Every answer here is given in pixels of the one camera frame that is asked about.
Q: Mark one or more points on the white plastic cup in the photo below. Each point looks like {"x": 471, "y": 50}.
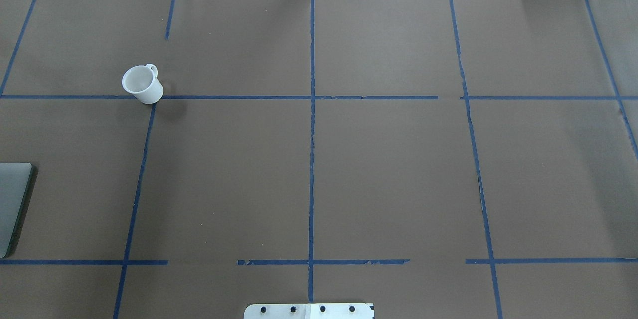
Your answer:
{"x": 141, "y": 81}

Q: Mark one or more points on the grey closed laptop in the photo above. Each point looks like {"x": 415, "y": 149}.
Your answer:
{"x": 15, "y": 181}

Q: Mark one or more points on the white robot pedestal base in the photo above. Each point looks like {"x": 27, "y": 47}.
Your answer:
{"x": 310, "y": 311}

